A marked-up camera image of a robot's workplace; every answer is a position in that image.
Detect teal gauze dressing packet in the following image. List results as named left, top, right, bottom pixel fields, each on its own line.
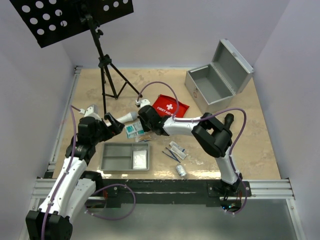
left=125, top=120, right=145, bottom=135

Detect cotton swabs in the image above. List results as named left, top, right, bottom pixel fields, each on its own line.
left=134, top=134, right=153, bottom=143

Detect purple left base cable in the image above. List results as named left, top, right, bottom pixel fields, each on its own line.
left=84, top=184, right=136, bottom=221

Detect red first aid pouch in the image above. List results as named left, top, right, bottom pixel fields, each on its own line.
left=152, top=94, right=190, bottom=118

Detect black perforated music stand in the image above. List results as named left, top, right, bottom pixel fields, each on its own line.
left=10, top=0, right=134, bottom=103

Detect white gauze pad packet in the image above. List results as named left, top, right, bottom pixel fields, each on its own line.
left=132, top=150, right=148, bottom=170

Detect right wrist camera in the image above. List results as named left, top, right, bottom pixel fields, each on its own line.
left=135, top=99, right=151, bottom=108

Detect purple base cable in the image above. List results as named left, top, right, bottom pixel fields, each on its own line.
left=84, top=184, right=136, bottom=221
left=224, top=174, right=250, bottom=216

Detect grey compartment tray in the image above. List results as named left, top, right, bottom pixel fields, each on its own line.
left=99, top=142, right=150, bottom=172

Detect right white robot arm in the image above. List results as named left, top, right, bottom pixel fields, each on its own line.
left=138, top=105, right=241, bottom=197

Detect blue plastic tweezers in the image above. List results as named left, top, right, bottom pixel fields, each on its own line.
left=162, top=147, right=180, bottom=163

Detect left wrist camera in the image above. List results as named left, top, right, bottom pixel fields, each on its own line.
left=79, top=104, right=100, bottom=120

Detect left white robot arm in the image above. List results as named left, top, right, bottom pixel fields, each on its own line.
left=25, top=113, right=125, bottom=240

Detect white wipe sachet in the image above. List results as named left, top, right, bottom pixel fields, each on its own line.
left=170, top=146, right=187, bottom=160

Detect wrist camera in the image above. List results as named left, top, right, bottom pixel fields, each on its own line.
left=135, top=99, right=151, bottom=108
left=79, top=104, right=100, bottom=120

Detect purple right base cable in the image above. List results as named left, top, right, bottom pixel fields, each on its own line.
left=224, top=174, right=250, bottom=216

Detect black flashlight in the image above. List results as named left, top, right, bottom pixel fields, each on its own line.
left=224, top=113, right=234, bottom=129

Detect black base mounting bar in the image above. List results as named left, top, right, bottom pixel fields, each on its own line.
left=43, top=177, right=253, bottom=210

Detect grey metal case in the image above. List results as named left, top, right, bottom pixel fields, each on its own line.
left=184, top=38, right=254, bottom=114

